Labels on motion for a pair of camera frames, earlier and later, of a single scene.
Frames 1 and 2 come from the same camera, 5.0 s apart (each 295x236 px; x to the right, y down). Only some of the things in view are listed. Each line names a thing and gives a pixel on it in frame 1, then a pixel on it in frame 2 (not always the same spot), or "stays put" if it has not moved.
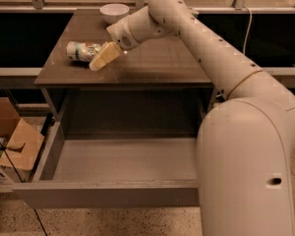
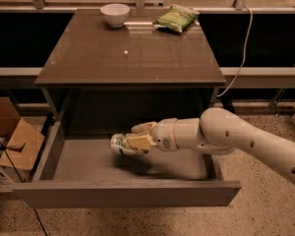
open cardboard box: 14,144 stays put
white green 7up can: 82,51 → 119,143
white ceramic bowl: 112,13 stays put
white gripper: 120,33 → 164,134
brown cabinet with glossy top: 158,88 stays put
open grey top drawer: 113,171 stays put
